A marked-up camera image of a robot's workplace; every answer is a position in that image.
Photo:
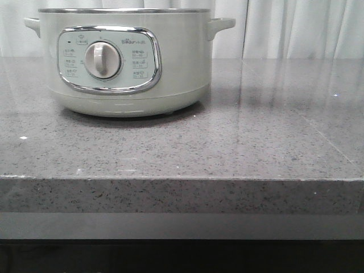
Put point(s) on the pale green electric pot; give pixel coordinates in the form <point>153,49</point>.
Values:
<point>123,62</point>

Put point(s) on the white curtain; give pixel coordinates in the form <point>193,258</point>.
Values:
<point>263,30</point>

